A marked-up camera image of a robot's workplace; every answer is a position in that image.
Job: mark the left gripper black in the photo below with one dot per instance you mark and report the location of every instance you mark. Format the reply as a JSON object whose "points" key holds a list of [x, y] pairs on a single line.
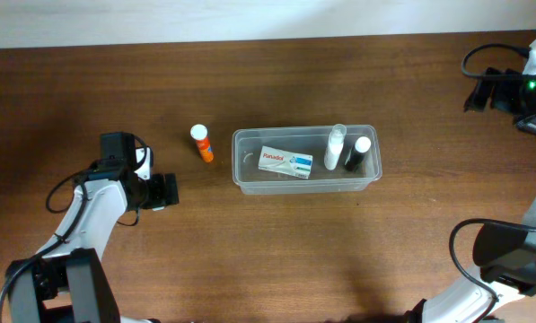
{"points": [[159, 198]]}

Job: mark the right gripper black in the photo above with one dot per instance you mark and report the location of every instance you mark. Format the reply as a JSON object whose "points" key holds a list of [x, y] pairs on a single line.
{"points": [[502, 98]]}

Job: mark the white Panadol box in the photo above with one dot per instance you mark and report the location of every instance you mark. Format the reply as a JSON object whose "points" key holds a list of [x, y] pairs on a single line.
{"points": [[279, 161]]}

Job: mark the black bottle white cap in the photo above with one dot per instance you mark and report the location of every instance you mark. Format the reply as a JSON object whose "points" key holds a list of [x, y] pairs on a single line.
{"points": [[357, 153]]}

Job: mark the white spray bottle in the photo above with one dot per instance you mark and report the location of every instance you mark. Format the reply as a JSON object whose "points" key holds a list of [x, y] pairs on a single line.
{"points": [[334, 146]]}

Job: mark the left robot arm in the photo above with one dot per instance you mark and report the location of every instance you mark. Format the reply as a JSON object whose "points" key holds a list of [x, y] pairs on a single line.
{"points": [[64, 280]]}

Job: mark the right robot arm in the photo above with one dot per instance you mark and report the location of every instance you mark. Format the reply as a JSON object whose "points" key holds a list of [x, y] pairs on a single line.
{"points": [[504, 270]]}

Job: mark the clear plastic container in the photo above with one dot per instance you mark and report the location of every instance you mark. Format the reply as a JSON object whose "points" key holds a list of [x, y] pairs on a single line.
{"points": [[248, 143]]}

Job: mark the orange effervescent tablet tube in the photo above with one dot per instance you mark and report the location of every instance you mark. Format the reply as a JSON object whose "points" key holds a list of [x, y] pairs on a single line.
{"points": [[199, 134]]}

